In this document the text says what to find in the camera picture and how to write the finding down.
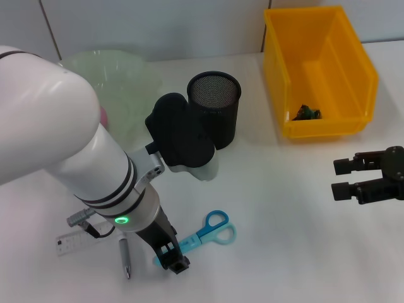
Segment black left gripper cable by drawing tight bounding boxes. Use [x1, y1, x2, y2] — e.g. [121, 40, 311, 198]
[66, 210, 116, 239]

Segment yellow plastic bin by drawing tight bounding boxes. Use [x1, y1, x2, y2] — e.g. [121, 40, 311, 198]
[263, 5, 379, 140]

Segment blue capped scissors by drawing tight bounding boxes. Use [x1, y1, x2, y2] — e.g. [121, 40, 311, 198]
[153, 210, 237, 266]

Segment silver ballpoint pen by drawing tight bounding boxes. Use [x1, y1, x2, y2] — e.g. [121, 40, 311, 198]
[118, 234, 133, 280]

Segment pale green glass fruit bowl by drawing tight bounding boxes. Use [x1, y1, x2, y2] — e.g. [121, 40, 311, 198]
[58, 49, 165, 152]

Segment black mesh pen holder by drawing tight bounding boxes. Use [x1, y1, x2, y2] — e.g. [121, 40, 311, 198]
[186, 71, 242, 151]

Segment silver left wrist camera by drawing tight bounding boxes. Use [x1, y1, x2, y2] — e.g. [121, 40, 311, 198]
[144, 92, 219, 183]

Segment transparent plastic ruler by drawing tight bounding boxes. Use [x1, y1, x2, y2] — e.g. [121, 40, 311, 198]
[56, 220, 117, 257]

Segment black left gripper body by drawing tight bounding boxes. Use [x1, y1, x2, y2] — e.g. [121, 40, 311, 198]
[135, 208, 177, 255]

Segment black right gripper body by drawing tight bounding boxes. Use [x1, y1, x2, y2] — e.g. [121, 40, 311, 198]
[378, 145, 404, 203]

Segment green plastic wrapper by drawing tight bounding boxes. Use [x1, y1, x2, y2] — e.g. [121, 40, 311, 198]
[290, 104, 324, 122]

